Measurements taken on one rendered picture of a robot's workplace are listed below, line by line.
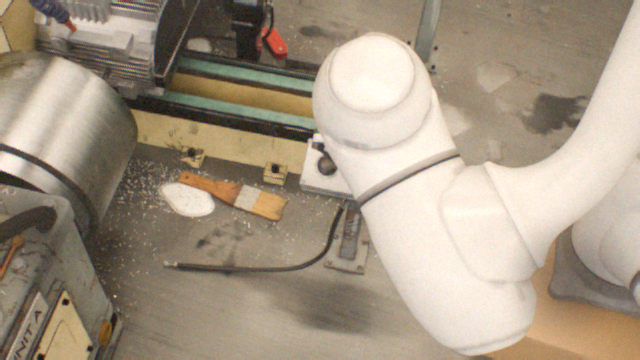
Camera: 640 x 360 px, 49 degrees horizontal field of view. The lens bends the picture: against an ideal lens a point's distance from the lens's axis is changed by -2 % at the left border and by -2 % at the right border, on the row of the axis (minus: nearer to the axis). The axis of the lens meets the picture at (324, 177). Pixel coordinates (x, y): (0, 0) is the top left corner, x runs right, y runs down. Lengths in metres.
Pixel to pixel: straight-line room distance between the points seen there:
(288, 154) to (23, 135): 0.51
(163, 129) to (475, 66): 0.68
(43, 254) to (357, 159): 0.42
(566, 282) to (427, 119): 0.61
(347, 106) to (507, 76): 1.05
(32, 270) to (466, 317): 0.49
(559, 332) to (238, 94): 0.71
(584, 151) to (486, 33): 1.08
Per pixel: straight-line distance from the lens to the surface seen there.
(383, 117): 0.56
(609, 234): 1.07
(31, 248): 0.87
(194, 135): 1.32
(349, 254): 1.22
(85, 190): 0.99
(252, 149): 1.31
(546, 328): 1.14
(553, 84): 1.61
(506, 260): 0.59
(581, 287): 1.17
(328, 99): 0.57
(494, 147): 1.44
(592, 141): 0.62
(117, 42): 1.19
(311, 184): 1.01
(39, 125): 0.99
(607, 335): 1.17
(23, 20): 1.23
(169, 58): 1.21
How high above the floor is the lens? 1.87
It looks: 54 degrees down
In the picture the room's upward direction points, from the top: 6 degrees clockwise
